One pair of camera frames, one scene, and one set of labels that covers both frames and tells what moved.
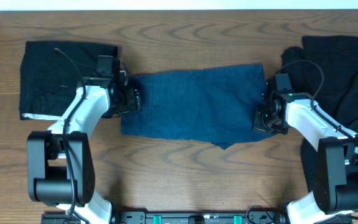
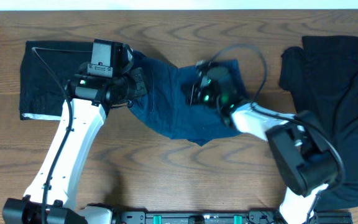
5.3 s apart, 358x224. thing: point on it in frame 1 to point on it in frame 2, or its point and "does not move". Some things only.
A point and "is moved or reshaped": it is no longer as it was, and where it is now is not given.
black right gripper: (258, 124) to (192, 96)
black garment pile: (340, 77) does not move
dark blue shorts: (212, 104) is moved or reshaped
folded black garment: (49, 79) does not move
